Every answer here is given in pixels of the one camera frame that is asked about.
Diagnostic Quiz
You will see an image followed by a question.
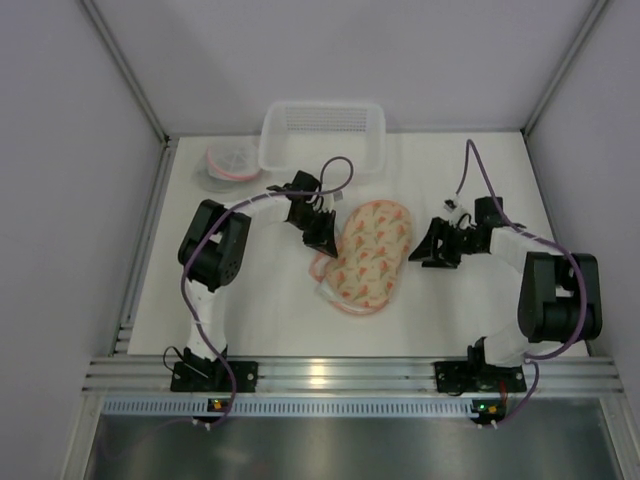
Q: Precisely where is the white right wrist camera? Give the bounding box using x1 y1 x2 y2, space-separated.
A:
444 196 467 223

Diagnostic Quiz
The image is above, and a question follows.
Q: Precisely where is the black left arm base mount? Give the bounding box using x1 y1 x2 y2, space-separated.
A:
163 348 259 393

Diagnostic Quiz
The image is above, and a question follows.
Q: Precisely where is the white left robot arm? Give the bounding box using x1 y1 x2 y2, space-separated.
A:
178 171 345 362

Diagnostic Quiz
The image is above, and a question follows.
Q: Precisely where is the aluminium frame rail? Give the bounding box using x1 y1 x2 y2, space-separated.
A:
81 356 624 397

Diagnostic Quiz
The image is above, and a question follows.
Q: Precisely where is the white plastic basket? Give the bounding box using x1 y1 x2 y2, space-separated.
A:
258 100 386 183

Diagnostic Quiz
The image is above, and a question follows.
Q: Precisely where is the white mesh pink-trimmed laundry bag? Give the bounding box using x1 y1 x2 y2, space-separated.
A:
192 138 261 193

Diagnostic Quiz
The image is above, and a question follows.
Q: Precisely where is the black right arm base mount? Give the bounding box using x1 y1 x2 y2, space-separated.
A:
434 337 527 396

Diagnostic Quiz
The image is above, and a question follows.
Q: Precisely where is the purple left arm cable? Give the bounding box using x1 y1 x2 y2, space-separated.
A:
182 157 354 426

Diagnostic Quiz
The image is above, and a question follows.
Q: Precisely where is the peach patterned laundry bag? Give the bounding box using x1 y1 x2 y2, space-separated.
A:
309 200 413 315

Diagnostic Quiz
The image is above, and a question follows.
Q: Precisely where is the white slotted cable duct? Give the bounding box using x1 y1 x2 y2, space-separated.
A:
102 396 502 418

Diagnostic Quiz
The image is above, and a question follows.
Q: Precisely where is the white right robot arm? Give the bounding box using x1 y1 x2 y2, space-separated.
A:
409 196 603 368

